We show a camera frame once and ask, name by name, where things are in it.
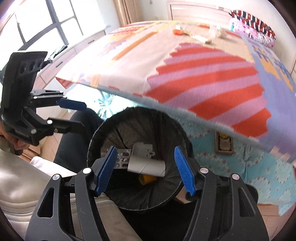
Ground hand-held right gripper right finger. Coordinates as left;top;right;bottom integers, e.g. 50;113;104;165
174;146;270;241

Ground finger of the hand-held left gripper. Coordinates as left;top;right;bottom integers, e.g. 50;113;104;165
35;117;86;140
30;90;87;111

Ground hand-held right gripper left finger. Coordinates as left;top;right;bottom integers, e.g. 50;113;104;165
25;146;118;241

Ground silver blister pack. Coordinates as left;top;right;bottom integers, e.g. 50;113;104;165
101;149;132;171

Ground black trash bin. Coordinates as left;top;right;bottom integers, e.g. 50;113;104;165
87;107;191;210

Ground grey cardboard tube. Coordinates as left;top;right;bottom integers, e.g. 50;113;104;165
127;154;167;178

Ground yellow tape roll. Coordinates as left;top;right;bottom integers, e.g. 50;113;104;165
138;174;156;186

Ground white plastic box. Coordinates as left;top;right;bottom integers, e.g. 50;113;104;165
131;142;155;160

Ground person's left hand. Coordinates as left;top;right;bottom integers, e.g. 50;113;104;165
0;122;30;151

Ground person's black trousers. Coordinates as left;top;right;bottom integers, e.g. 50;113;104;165
54;109;103;173

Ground brown patterned card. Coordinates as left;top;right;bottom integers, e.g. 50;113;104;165
215;130;233;155

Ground dark clothes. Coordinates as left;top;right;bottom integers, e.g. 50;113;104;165
47;45;68;62

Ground window seat drawer cabinet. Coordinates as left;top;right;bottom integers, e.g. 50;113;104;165
35;25;109;88

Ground black framed window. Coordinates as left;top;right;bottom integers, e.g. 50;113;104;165
0;0;85;50

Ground colourful geometric blanket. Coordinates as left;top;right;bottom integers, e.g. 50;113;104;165
55;20;296;163

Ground beige curtain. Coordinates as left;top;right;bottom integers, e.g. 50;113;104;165
113;0;144;27

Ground small beige box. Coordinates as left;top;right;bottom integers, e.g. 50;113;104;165
185;32;212;44

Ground white rabbit toy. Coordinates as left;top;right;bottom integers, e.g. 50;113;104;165
209;24;228;39

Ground light wooden bed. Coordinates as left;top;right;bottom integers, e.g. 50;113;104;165
166;0;234;22

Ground striped folded quilt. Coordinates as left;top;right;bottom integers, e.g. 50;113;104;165
228;10;276;40

